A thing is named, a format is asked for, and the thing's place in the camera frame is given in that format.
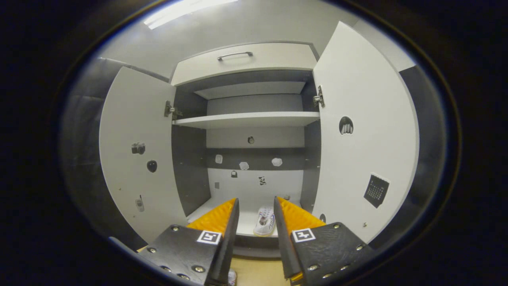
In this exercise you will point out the black backdrop cloth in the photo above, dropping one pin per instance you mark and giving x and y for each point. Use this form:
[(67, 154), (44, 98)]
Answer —
[(426, 139)]

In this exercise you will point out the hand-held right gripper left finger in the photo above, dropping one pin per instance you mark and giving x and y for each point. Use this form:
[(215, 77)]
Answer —
[(226, 246)]

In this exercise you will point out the white cabinet door camera sticker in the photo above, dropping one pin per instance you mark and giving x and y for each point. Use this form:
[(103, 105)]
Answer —
[(135, 111)]

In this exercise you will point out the white cabinet door calendar sticker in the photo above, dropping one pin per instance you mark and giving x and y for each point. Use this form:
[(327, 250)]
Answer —
[(365, 91)]

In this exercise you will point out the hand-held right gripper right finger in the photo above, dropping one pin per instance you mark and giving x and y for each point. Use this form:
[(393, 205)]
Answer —
[(283, 246)]

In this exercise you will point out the white cabinet drawer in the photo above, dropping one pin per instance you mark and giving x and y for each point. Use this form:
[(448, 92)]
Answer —
[(274, 63)]

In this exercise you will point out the white shoe cabinet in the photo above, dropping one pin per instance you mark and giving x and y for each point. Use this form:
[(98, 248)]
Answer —
[(190, 171)]

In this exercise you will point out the metal door hinge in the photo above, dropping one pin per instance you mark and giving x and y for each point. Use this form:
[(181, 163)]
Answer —
[(171, 110), (318, 97)]

